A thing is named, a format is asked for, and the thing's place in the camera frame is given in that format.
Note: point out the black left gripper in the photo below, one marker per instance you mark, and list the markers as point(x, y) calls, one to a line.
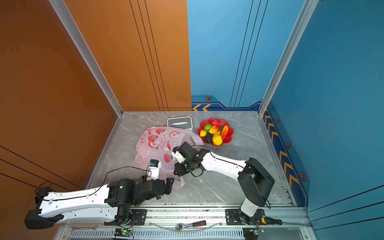
point(169, 185)

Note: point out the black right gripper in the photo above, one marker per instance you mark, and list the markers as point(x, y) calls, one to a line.
point(180, 172)

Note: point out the yellow lemon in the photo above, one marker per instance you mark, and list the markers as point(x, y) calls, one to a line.
point(217, 140)

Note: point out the pink printed plastic bag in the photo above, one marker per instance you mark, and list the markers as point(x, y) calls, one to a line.
point(157, 143)

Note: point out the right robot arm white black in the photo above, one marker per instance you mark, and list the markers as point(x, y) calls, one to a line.
point(255, 181)

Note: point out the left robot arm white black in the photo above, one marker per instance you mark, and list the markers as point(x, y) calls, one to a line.
point(110, 203)

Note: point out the dark avocado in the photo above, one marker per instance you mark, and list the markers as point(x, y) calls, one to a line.
point(209, 138)

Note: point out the green lime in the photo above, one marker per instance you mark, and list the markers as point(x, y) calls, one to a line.
point(207, 127)

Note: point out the red yellow mango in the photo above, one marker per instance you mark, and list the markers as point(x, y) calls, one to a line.
point(214, 129)

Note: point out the white grey tissue box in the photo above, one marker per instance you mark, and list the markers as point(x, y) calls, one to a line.
point(180, 123)

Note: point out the red flower-shaped plate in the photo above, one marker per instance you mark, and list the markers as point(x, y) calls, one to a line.
point(228, 139)

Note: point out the orange red peach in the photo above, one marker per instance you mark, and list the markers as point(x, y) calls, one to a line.
point(224, 131)

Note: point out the pink dragon fruit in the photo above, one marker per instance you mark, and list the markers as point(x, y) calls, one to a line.
point(215, 123)

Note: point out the left green circuit board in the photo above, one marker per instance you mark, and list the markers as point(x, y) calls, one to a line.
point(123, 234)

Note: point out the green circuit board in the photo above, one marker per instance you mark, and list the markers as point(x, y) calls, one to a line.
point(251, 233)
point(123, 234)

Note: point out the right green circuit board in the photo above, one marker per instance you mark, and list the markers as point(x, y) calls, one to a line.
point(251, 233)

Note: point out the yellow black screwdriver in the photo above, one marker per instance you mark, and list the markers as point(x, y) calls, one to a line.
point(271, 221)

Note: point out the silver spanner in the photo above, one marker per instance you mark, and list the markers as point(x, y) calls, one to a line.
point(84, 228)

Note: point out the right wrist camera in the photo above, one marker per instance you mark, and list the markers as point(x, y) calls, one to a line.
point(179, 157)

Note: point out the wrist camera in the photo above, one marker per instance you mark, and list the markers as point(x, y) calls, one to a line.
point(153, 170)
point(179, 157)

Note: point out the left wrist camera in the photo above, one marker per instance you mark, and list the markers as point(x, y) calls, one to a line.
point(153, 170)

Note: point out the red handled ratchet wrench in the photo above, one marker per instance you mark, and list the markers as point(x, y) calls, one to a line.
point(180, 227)

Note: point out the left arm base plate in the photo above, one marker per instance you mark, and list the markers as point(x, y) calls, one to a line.
point(134, 217)

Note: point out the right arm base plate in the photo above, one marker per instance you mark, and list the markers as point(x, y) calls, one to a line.
point(232, 216)

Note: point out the aluminium front rail frame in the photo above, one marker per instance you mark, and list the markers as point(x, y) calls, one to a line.
point(161, 221)

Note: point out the right aluminium corner post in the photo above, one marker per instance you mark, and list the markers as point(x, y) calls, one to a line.
point(295, 36)

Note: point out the aluminium corner post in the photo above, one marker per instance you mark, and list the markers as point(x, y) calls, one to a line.
point(295, 36)
point(74, 32)

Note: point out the left aluminium corner post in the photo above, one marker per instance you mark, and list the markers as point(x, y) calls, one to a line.
point(74, 32)

